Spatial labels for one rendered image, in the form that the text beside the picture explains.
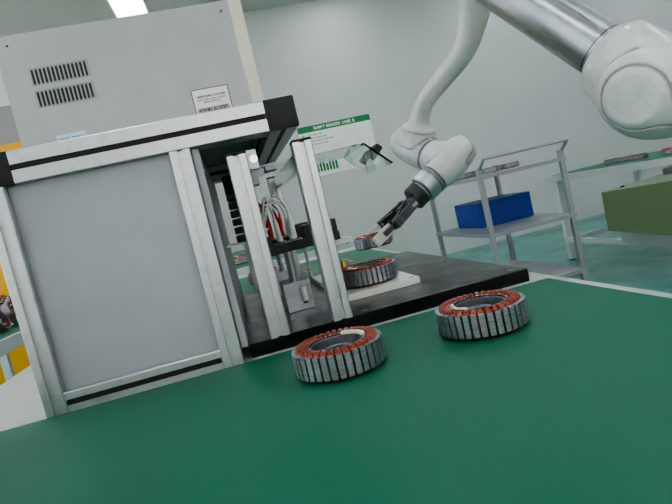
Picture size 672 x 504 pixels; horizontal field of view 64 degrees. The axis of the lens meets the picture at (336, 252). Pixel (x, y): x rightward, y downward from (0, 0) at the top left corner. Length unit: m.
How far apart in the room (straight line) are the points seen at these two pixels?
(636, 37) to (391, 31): 6.00
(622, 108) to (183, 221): 0.74
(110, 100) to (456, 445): 0.76
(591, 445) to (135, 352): 0.62
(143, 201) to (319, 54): 5.98
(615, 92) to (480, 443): 0.74
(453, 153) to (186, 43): 0.90
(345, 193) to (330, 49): 1.70
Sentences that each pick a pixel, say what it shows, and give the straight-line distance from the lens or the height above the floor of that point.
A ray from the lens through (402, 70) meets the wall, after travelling 6.91.
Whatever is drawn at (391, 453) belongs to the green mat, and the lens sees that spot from 0.44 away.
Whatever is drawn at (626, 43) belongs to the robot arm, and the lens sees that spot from 1.10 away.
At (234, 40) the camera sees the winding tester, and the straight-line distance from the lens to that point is 0.98.
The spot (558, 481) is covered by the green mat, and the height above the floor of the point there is 0.75.
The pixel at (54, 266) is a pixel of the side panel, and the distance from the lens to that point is 0.84.
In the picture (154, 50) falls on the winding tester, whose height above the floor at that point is 1.26.
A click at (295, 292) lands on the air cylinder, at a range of 0.98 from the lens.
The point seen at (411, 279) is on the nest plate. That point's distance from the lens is 0.99.
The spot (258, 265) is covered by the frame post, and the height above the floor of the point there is 0.88.
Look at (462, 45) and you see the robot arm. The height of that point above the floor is 1.28.
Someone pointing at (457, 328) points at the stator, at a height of 0.77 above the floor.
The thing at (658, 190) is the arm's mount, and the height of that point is 0.83.
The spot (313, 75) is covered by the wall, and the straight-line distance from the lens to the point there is 6.64.
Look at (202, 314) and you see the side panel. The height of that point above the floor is 0.83.
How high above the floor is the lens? 0.95
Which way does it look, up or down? 5 degrees down
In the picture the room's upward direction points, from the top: 13 degrees counter-clockwise
